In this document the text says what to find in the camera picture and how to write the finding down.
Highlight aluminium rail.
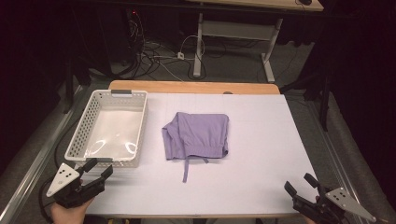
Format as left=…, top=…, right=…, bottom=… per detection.
left=0, top=85, right=86, bottom=224
left=306, top=99, right=363, bottom=203

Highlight wooden table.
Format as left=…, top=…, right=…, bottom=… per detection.
left=85, top=79, right=302, bottom=219

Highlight person's left hand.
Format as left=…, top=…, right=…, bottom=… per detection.
left=50, top=196, right=95, bottom=224

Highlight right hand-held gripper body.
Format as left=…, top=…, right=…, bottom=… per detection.
left=292, top=186, right=377, bottom=224

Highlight white cable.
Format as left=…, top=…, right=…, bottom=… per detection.
left=179, top=35, right=206, bottom=59

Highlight person's right hand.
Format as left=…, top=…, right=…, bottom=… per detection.
left=306, top=195, right=322, bottom=224

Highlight black cable bundle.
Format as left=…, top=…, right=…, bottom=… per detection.
left=108, top=8, right=208, bottom=81

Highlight white-legged desk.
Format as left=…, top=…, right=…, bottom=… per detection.
left=186, top=0, right=325, bottom=84

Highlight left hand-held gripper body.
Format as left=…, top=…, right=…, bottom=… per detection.
left=46, top=162, right=106, bottom=209

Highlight black metal stand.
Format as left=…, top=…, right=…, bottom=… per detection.
left=279, top=59, right=333, bottom=133
left=61, top=57, right=92, bottom=115

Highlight purple drawstring shorts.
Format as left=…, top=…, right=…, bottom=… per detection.
left=161, top=111, right=231, bottom=184

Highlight white perforated plastic basket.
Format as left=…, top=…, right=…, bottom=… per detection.
left=64, top=89, right=149, bottom=169

